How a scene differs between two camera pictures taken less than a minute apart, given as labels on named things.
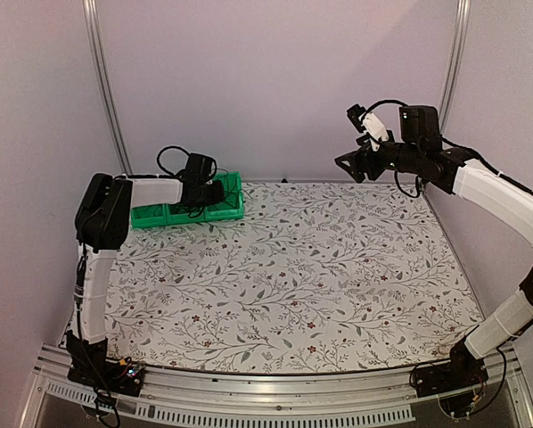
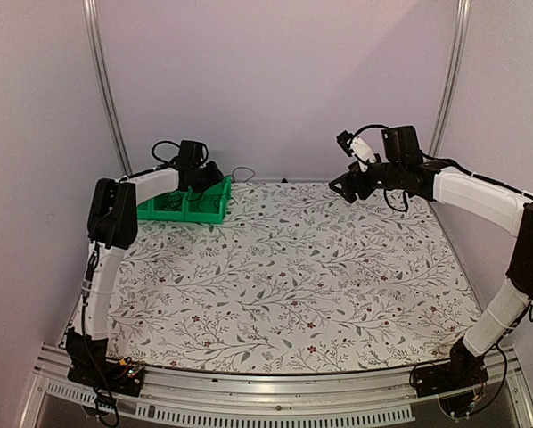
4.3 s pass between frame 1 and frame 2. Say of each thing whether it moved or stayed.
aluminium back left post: stayed
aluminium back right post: stayed
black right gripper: moved
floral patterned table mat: stayed
